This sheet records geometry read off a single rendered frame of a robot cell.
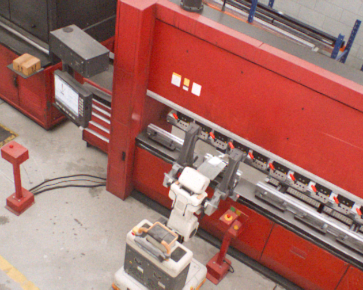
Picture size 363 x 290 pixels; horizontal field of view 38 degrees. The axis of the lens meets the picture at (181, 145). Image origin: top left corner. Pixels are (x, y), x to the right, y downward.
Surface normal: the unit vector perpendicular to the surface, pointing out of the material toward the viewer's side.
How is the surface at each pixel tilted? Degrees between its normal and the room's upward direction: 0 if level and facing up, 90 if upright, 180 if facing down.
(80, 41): 0
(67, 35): 0
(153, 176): 90
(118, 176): 90
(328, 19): 90
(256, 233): 90
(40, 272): 0
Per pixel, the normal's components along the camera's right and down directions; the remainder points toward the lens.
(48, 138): 0.14, -0.73
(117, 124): -0.54, 0.51
